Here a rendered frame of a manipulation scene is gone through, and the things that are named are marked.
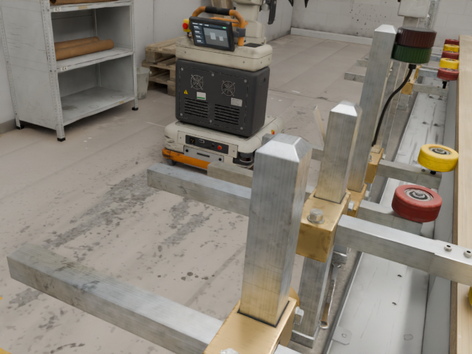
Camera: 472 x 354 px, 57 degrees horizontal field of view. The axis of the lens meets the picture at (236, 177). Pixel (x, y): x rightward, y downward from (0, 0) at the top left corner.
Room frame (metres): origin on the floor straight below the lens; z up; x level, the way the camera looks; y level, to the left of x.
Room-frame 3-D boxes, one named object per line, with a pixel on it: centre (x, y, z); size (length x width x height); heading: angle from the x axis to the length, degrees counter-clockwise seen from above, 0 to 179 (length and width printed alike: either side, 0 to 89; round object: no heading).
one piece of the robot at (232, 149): (2.45, 0.19, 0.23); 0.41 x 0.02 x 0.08; 67
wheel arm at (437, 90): (1.90, -0.66, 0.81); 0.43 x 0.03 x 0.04; 67
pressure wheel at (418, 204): (0.68, -0.32, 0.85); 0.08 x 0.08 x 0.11
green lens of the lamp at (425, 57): (0.75, -0.28, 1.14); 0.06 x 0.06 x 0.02
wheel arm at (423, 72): (2.13, -0.76, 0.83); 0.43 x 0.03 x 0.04; 67
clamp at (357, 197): (0.74, -0.23, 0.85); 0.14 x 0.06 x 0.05; 157
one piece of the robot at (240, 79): (2.68, 0.12, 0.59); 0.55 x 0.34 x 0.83; 67
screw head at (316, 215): (0.47, -0.10, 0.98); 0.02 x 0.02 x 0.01
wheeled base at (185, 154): (2.76, 0.08, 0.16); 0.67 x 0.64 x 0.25; 157
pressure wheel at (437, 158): (0.90, -0.45, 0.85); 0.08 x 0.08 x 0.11
